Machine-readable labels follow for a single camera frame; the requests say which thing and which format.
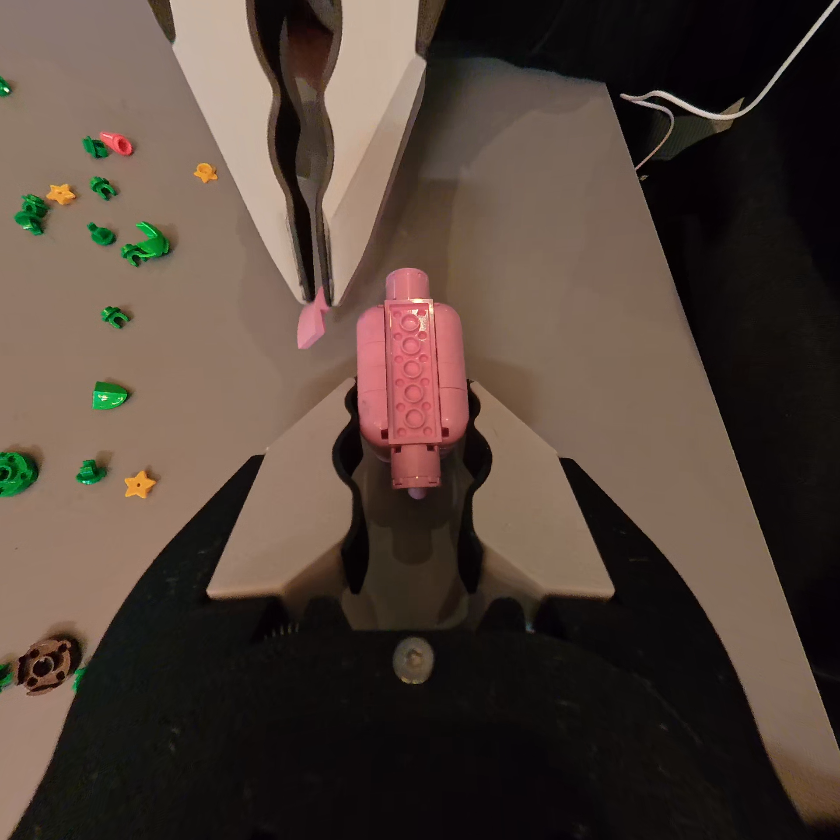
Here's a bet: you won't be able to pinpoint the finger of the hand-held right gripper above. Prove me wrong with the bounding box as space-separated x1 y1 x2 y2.
295 0 429 308
168 0 311 305

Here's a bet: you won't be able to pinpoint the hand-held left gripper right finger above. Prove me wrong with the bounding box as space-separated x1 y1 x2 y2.
459 379 616 630

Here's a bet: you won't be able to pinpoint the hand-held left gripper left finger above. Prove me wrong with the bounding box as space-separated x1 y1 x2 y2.
205 377 367 630

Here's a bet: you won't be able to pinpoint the pink square plate brick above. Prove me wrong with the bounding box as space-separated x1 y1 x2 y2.
297 287 331 350

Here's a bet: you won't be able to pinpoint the pink toy brick assembly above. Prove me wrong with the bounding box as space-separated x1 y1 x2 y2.
356 268 470 505

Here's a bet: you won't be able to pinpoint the scattered small green clip bricks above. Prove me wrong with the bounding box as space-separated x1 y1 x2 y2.
0 75 147 695

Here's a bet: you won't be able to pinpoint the green round plate brick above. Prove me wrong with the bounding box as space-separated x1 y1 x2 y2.
0 451 40 497

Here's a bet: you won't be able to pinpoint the brown round plate brick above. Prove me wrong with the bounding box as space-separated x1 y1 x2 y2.
16 635 81 695

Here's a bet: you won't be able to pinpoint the white cable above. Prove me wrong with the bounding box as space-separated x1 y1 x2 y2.
619 0 840 175

